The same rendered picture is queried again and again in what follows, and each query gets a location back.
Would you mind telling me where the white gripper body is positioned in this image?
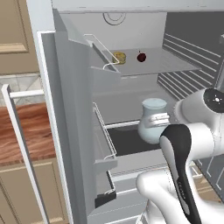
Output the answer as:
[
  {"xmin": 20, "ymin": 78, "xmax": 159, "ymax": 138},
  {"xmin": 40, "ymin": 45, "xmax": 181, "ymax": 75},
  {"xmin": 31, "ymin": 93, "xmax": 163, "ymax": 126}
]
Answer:
[{"xmin": 147, "ymin": 112, "xmax": 172, "ymax": 129}]

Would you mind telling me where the grey glass fridge shelf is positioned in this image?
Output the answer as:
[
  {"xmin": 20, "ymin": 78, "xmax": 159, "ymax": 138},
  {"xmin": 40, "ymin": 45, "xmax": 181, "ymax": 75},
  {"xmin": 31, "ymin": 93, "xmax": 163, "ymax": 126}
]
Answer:
[
  {"xmin": 92, "ymin": 88, "xmax": 179, "ymax": 126},
  {"xmin": 101, "ymin": 47, "xmax": 202, "ymax": 78}
]

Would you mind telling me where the dark red cherry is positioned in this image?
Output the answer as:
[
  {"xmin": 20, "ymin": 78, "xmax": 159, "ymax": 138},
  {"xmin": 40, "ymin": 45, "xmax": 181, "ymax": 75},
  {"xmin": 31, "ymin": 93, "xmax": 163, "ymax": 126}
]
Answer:
[{"xmin": 136, "ymin": 50, "xmax": 148, "ymax": 63}]

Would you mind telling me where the yellow-brown scone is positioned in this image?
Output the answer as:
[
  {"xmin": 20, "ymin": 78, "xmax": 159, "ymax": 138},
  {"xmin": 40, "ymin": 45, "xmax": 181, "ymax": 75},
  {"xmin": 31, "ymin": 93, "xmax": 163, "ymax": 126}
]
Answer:
[{"xmin": 112, "ymin": 52, "xmax": 127, "ymax": 66}]

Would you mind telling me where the dark fridge drawer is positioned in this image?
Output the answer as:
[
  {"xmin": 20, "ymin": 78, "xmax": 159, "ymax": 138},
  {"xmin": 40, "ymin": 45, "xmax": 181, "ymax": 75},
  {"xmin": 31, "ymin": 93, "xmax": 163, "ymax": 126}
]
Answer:
[{"xmin": 105, "ymin": 124, "xmax": 165, "ymax": 158}]

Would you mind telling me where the grey fridge body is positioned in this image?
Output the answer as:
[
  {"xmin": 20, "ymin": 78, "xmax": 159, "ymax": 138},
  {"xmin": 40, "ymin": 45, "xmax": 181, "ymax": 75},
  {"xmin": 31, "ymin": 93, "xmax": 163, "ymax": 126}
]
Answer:
[{"xmin": 25, "ymin": 0, "xmax": 224, "ymax": 224}]

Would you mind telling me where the round fridge dial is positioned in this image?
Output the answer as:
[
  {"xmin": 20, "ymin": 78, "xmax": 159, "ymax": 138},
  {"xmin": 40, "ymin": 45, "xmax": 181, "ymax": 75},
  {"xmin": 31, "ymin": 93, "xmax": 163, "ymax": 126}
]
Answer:
[{"xmin": 101, "ymin": 11, "xmax": 127, "ymax": 26}]

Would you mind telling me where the tan base cupboard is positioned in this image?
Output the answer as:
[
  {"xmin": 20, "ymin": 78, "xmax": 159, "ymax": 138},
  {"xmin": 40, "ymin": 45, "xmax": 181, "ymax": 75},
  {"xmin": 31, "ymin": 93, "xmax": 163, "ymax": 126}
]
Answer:
[{"xmin": 0, "ymin": 157, "xmax": 70, "ymax": 224}]

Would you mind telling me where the white wire door rail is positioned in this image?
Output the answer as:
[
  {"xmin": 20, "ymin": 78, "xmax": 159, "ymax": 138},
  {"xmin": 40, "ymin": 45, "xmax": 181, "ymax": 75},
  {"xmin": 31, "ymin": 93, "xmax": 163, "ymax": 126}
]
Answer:
[
  {"xmin": 92, "ymin": 101, "xmax": 118, "ymax": 161},
  {"xmin": 83, "ymin": 33, "xmax": 121, "ymax": 71}
]

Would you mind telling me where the white fridge door handle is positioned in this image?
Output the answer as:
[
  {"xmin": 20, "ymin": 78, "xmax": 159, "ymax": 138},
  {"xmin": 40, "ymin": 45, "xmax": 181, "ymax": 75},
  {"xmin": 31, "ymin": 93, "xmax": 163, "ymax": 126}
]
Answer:
[{"xmin": 1, "ymin": 83, "xmax": 51, "ymax": 224}]

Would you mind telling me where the tan wall cupboard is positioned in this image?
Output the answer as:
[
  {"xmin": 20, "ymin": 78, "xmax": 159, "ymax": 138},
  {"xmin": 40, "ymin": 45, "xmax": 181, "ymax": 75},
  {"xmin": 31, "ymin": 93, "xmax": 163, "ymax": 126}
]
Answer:
[{"xmin": 0, "ymin": 0, "xmax": 41, "ymax": 75}]

